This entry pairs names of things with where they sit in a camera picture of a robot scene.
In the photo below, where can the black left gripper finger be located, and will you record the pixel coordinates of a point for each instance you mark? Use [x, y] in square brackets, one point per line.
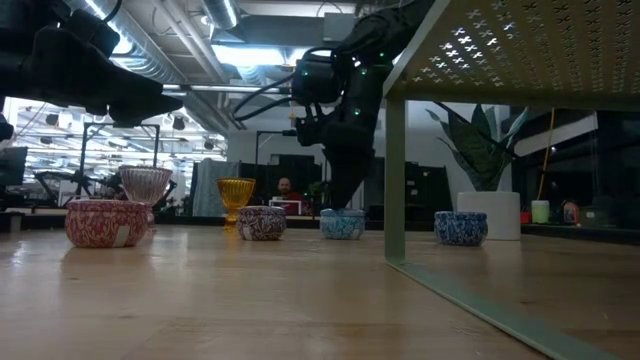
[145, 99]
[129, 117]

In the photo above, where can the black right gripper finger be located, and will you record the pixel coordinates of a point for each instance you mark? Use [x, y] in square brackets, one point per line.
[359, 170]
[341, 170]

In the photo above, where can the light blue patterned candle tin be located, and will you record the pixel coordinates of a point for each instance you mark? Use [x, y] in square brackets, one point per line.
[342, 225]

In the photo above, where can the large pink ribbed glass holder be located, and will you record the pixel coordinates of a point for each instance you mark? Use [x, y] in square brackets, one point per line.
[145, 185]

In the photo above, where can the purple patterned candle tin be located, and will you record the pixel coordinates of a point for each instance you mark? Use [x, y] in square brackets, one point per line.
[261, 224]

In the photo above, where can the amber ribbed glass candle holder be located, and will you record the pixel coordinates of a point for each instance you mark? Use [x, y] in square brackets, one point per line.
[235, 192]

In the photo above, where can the red patterned candle tin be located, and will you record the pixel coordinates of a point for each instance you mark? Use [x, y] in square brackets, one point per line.
[100, 225]

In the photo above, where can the dark blue patterned candle tin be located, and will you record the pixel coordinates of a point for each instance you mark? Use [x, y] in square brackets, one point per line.
[460, 229]

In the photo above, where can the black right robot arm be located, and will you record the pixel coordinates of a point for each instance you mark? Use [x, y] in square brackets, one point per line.
[385, 25]

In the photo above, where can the green perforated metal shelf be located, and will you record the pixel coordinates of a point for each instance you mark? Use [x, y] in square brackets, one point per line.
[395, 175]

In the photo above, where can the person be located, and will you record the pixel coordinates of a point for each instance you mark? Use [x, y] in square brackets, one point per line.
[285, 186]

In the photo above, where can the black storage cabinet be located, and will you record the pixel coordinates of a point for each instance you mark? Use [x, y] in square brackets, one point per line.
[425, 190]

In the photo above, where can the long linear ceiling light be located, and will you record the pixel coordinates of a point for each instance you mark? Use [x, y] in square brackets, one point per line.
[235, 89]

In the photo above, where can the grey ceiling box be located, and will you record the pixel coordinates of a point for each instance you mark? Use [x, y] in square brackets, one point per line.
[335, 27]

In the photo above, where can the black computer monitor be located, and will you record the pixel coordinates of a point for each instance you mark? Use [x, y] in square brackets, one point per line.
[12, 165]

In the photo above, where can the grey hanging cloth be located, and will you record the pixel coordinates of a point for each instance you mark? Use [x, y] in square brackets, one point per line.
[210, 190]

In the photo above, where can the green snake plant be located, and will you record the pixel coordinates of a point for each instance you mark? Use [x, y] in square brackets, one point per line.
[475, 150]

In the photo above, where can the white round planter pot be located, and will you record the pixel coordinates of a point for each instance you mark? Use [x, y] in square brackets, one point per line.
[492, 215]

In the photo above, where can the small red container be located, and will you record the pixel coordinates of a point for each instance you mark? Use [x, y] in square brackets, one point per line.
[525, 217]

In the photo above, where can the pale green cup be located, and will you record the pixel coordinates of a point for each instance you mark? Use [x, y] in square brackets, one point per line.
[540, 212]

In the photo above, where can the orange bottle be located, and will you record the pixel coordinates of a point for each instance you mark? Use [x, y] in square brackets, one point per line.
[571, 212]

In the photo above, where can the black metal rig frame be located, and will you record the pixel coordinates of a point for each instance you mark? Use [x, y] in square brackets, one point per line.
[83, 150]

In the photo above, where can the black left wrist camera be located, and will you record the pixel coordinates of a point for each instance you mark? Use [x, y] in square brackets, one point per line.
[95, 32]

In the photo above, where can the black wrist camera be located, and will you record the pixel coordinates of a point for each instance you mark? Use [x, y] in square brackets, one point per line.
[317, 77]
[95, 32]

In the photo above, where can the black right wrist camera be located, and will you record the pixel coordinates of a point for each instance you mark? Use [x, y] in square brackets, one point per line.
[317, 77]

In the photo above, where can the black rig frame with camera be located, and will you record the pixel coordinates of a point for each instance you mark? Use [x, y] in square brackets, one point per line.
[257, 150]

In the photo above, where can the silver ventilation duct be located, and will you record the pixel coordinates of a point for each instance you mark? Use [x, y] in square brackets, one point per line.
[222, 12]

